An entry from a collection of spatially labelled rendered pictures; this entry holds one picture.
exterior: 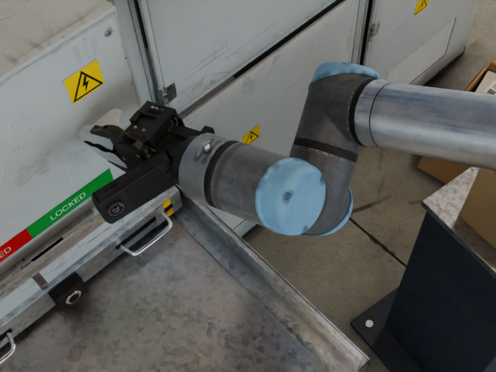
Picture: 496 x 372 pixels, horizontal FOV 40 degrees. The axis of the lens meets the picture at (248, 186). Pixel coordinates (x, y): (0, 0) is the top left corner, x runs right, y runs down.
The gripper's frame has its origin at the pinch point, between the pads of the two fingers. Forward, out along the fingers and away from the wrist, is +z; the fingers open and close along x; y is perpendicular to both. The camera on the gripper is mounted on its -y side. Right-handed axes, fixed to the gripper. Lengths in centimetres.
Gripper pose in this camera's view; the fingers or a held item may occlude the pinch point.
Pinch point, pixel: (83, 137)
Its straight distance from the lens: 103.1
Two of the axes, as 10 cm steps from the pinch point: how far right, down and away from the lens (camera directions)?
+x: -2.5, -6.3, -7.4
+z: -8.1, -2.8, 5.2
